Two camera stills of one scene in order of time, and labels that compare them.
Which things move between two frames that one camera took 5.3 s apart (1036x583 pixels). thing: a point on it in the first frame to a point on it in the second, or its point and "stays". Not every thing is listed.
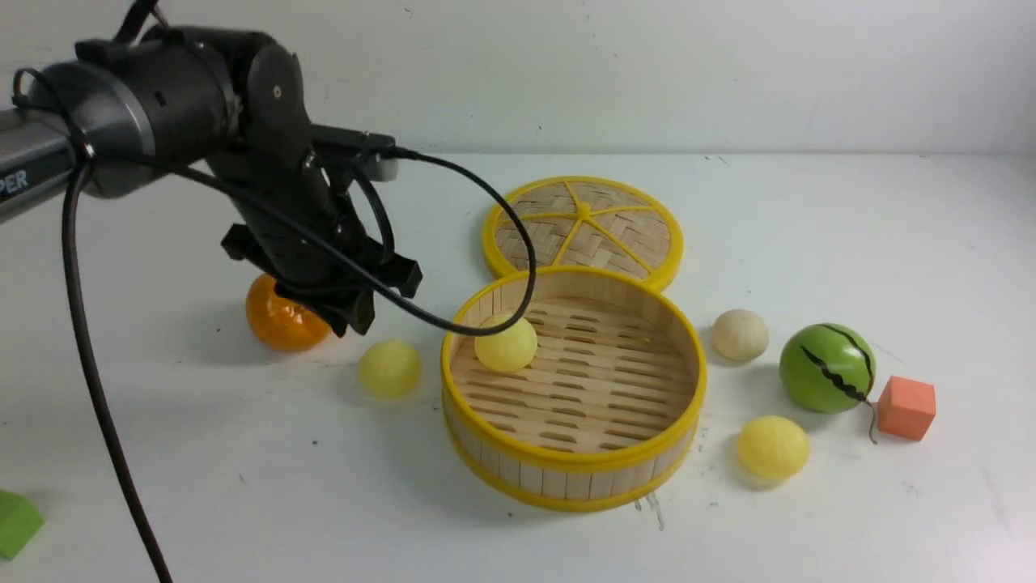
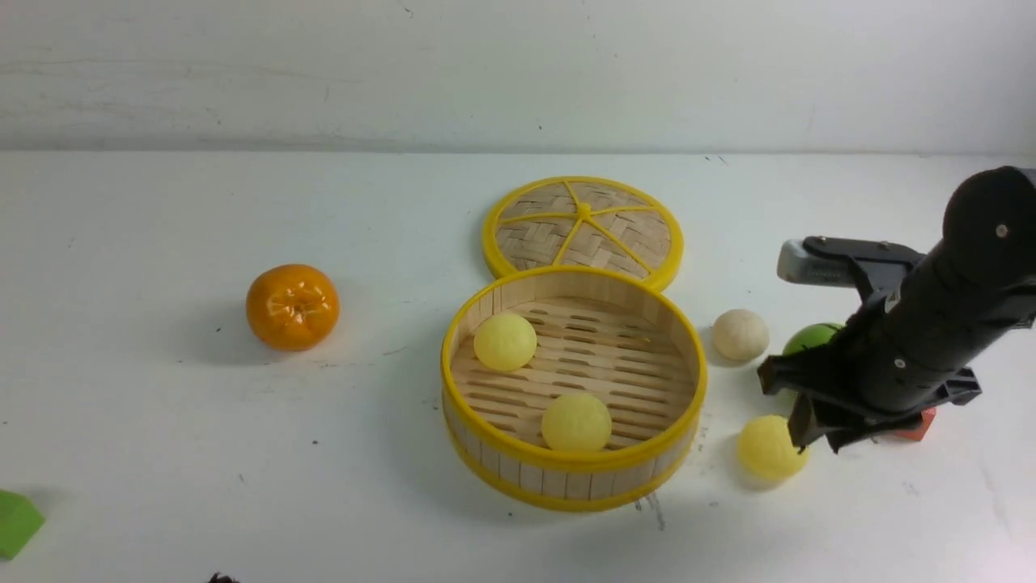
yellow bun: x=509 y=350 stays
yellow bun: x=774 y=447 stays
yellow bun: x=389 y=368 to x=575 y=423
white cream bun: x=740 y=334 stays
